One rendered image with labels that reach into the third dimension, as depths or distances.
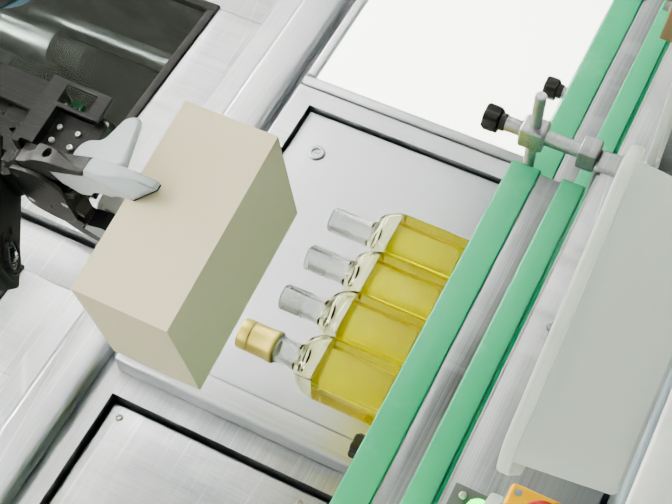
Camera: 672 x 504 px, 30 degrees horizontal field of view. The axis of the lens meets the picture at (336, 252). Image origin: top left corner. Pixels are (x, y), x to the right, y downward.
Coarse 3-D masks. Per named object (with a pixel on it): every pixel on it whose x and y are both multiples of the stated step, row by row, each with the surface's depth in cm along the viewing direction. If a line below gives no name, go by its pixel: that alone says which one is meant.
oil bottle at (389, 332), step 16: (336, 304) 132; (352, 304) 132; (368, 304) 132; (384, 304) 132; (320, 320) 132; (336, 320) 131; (352, 320) 131; (368, 320) 131; (384, 320) 131; (400, 320) 131; (416, 320) 131; (336, 336) 131; (352, 336) 130; (368, 336) 130; (384, 336) 130; (400, 336) 130; (416, 336) 130; (384, 352) 129; (400, 352) 128
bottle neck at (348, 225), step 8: (336, 208) 141; (336, 216) 140; (344, 216) 140; (352, 216) 140; (328, 224) 140; (336, 224) 140; (344, 224) 140; (352, 224) 140; (360, 224) 140; (368, 224) 140; (336, 232) 141; (344, 232) 140; (352, 232) 140; (360, 232) 139; (352, 240) 141; (360, 240) 140
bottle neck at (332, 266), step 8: (312, 248) 138; (320, 248) 138; (312, 256) 137; (320, 256) 137; (328, 256) 137; (336, 256) 137; (304, 264) 138; (312, 264) 137; (320, 264) 137; (328, 264) 137; (336, 264) 137; (344, 264) 136; (320, 272) 137; (328, 272) 137; (336, 272) 136; (336, 280) 137
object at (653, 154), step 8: (664, 112) 122; (664, 120) 123; (664, 128) 123; (656, 136) 125; (664, 136) 126; (656, 144) 126; (664, 144) 127; (656, 152) 127; (648, 160) 128; (656, 160) 131
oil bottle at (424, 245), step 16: (384, 224) 138; (400, 224) 138; (416, 224) 138; (368, 240) 138; (384, 240) 137; (400, 240) 137; (416, 240) 137; (432, 240) 137; (448, 240) 137; (464, 240) 137; (400, 256) 136; (416, 256) 136; (432, 256) 135; (448, 256) 135; (432, 272) 135; (448, 272) 134
